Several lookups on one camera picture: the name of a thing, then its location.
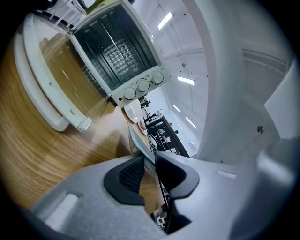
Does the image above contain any white plate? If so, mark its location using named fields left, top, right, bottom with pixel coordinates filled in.
left=123, top=104, right=139, bottom=124
left=137, top=118, right=149, bottom=136

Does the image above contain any black metal railing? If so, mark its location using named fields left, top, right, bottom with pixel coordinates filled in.
left=143, top=114, right=191, bottom=158

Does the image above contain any wire oven rack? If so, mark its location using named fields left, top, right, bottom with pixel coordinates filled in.
left=99, top=18, right=141, bottom=77

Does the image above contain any white toaster oven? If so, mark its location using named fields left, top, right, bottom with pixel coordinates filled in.
left=69, top=0, right=172, bottom=109

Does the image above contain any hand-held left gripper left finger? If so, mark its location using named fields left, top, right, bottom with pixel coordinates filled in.
left=30, top=155, right=167, bottom=240

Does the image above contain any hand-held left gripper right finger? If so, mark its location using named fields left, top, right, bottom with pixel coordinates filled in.
left=155, top=151, right=240, bottom=240

